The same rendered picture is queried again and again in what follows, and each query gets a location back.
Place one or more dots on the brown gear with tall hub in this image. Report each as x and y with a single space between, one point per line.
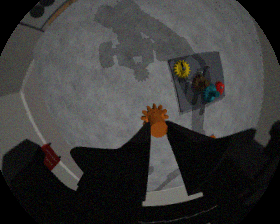
156 118

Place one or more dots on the yellow gear with black stripe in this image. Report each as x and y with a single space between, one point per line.
179 72

